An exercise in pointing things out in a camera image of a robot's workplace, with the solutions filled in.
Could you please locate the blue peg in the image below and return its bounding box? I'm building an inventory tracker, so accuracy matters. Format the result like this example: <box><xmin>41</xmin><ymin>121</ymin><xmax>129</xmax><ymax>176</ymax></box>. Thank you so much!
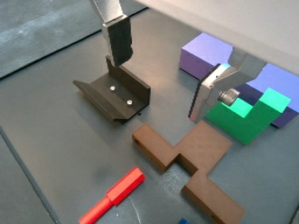
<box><xmin>179</xmin><ymin>218</ymin><xmax>191</xmax><ymax>224</ymax></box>

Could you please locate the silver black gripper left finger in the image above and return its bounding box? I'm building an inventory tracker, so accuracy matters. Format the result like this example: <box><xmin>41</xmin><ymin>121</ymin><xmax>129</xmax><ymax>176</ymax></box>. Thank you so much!
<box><xmin>89</xmin><ymin>0</ymin><xmax>134</xmax><ymax>67</ymax></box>

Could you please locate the green U-shaped block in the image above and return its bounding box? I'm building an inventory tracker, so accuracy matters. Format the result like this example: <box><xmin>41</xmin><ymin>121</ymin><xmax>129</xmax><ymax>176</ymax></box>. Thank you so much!
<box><xmin>206</xmin><ymin>88</ymin><xmax>292</xmax><ymax>145</ymax></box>

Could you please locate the red peg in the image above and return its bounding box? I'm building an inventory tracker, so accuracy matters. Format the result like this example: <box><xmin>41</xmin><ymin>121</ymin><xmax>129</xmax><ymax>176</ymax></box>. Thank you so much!
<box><xmin>79</xmin><ymin>167</ymin><xmax>146</xmax><ymax>224</ymax></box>

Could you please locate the black metal bracket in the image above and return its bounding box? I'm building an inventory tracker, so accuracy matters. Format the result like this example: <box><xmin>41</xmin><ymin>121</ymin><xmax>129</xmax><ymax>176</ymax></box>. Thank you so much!
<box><xmin>74</xmin><ymin>57</ymin><xmax>151</xmax><ymax>123</ymax></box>

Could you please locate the brown T-shaped block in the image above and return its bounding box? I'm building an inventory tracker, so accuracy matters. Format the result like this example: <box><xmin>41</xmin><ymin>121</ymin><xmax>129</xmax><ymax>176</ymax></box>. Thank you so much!
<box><xmin>133</xmin><ymin>121</ymin><xmax>246</xmax><ymax>224</ymax></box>

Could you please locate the purple board block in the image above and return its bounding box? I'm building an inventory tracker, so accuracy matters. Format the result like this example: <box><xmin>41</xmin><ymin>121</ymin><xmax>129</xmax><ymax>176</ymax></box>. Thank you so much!
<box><xmin>179</xmin><ymin>33</ymin><xmax>299</xmax><ymax>128</ymax></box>

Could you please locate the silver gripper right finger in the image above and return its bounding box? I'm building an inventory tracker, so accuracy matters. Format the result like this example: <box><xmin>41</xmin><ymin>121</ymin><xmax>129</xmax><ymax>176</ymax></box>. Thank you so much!
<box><xmin>189</xmin><ymin>47</ymin><xmax>268</xmax><ymax>123</ymax></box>

